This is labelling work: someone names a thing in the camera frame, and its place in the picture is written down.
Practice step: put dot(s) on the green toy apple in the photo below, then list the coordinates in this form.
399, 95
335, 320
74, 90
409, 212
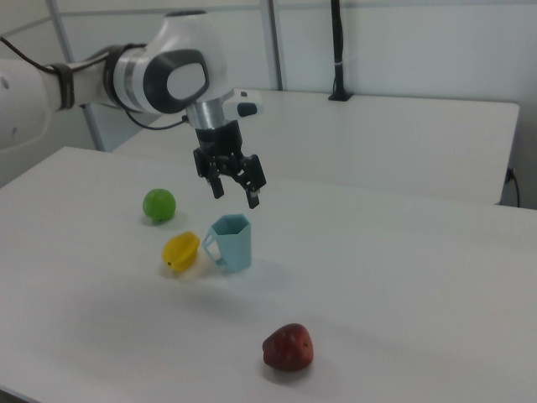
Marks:
158, 205

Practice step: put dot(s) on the grey partition post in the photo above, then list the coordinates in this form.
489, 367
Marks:
94, 126
274, 46

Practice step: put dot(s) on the yellow toy starfruit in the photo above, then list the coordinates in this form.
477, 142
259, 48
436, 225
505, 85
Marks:
180, 252

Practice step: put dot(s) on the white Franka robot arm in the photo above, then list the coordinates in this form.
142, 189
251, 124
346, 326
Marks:
138, 71

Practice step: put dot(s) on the light blue hexagonal mug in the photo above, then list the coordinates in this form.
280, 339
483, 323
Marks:
236, 247

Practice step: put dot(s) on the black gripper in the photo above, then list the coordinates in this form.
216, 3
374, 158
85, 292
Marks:
220, 138

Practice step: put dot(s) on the red toy apple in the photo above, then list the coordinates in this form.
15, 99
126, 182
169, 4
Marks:
288, 348

